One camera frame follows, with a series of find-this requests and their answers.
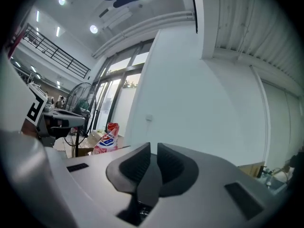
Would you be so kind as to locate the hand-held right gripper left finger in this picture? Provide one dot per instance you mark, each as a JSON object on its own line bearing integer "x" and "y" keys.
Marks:
{"x": 95, "y": 186}

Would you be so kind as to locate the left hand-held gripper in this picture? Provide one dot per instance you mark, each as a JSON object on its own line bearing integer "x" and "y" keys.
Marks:
{"x": 42, "y": 125}

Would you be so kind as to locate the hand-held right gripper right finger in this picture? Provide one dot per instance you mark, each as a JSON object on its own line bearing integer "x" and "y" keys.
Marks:
{"x": 202, "y": 198}

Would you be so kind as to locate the black standing fan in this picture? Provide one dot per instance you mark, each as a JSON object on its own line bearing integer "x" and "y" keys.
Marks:
{"x": 77, "y": 144}

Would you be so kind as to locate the pale cardboard box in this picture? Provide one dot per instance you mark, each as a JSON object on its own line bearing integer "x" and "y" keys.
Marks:
{"x": 97, "y": 136}

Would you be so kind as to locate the brown printed cardboard box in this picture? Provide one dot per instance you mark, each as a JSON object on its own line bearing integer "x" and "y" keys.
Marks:
{"x": 85, "y": 152}

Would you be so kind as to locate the red white detergent bag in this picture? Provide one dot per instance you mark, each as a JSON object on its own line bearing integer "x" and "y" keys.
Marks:
{"x": 107, "y": 141}

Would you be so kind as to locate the large leaning cardboard sheet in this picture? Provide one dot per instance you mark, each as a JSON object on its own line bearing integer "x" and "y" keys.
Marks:
{"x": 249, "y": 170}

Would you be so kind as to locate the black-framed glass doors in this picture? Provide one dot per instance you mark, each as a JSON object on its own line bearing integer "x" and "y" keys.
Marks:
{"x": 123, "y": 79}

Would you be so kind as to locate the black balcony railing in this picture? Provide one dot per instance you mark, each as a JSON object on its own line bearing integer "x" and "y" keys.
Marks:
{"x": 59, "y": 53}

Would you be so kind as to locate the clear plastic bag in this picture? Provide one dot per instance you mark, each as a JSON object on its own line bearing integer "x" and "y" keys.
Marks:
{"x": 273, "y": 184}

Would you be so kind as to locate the round ceiling light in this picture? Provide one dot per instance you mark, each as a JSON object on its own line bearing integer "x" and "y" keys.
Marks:
{"x": 93, "y": 29}
{"x": 61, "y": 0}

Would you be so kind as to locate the black cabinet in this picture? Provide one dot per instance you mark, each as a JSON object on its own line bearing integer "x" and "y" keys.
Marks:
{"x": 295, "y": 165}

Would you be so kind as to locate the ceiling air conditioner unit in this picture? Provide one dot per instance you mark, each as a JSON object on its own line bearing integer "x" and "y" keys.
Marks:
{"x": 118, "y": 16}

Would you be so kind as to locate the white ceiling pipes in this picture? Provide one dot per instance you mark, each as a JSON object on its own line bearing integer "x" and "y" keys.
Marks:
{"x": 147, "y": 25}

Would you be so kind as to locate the white wall socket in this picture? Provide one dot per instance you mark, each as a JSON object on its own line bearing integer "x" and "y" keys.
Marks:
{"x": 148, "y": 117}

